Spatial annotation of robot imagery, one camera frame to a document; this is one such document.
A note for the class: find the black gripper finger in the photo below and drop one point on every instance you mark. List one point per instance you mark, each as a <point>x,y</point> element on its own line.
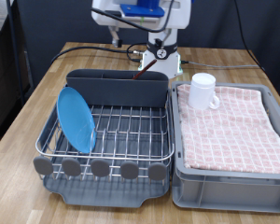
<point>116,40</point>

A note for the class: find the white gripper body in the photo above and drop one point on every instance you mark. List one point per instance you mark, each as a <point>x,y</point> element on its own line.
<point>177,15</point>

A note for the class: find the brown wooden spoon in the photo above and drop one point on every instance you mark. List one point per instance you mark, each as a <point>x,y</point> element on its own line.
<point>146,67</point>

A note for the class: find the blue plastic plate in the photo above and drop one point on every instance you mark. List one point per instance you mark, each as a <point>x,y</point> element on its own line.
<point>74,121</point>

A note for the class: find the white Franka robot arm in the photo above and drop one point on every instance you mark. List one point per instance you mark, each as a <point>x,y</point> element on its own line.
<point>161,65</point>

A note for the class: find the pink checkered dish towel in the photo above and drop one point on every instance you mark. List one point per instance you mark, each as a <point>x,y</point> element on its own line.
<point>239,130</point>

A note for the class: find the grey dish drying rack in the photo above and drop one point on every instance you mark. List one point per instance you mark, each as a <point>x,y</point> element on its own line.
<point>115,196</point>

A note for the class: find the dark grey utensil caddy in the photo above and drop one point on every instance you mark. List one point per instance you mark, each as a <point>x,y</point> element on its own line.
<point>115,90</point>

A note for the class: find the black backdrop curtain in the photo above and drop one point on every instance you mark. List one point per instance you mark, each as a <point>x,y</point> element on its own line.
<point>53,21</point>

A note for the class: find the white ceramic mug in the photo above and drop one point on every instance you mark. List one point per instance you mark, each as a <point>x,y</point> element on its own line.
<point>200,93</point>

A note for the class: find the black metal pole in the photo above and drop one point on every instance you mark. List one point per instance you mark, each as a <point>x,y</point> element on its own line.
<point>15,53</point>

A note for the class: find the dark wooden cabinet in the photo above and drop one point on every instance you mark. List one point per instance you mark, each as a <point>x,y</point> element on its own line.
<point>0,77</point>

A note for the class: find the grey plastic crate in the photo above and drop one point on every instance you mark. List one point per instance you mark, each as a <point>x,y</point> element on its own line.
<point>233,194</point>

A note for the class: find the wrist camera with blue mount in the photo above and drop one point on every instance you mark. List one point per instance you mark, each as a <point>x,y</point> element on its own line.
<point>143,11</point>

